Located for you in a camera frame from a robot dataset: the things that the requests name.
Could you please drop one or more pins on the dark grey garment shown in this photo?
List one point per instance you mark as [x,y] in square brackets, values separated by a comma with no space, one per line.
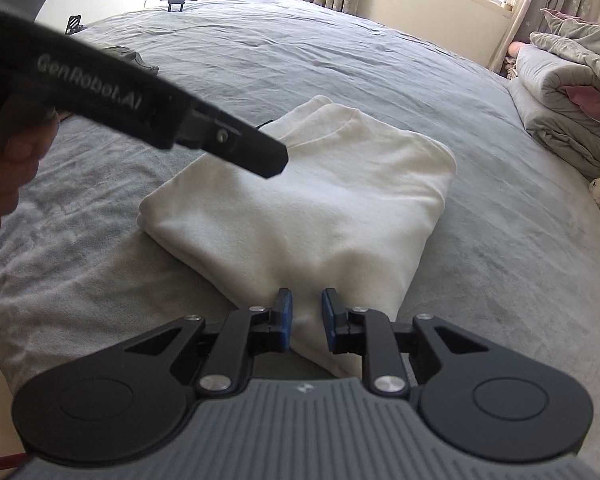
[130,57]

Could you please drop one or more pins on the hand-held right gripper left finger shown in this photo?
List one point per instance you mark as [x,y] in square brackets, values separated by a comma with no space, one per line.
[286,317]

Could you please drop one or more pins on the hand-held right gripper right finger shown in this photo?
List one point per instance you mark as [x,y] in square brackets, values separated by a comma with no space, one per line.
[328,317]

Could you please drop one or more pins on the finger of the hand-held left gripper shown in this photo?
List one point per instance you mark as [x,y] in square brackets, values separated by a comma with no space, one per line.
[240,147]

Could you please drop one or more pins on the pile of pink clothes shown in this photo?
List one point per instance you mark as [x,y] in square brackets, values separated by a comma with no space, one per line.
[514,57]

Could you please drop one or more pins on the white printed sweatshirt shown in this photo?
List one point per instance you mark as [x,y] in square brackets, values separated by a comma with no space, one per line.
[330,200]

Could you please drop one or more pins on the pink cloth inside quilt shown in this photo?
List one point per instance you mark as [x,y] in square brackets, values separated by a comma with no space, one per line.
[590,102]

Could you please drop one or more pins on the person's left hand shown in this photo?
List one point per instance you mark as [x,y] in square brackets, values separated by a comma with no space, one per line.
[15,180]

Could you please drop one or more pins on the grey bed sheet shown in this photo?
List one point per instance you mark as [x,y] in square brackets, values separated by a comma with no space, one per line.
[330,50]

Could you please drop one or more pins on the small black stand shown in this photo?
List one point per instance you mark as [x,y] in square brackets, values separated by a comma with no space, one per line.
[75,25]

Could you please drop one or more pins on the folded grey quilt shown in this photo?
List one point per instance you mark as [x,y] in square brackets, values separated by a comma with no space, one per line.
[555,105]

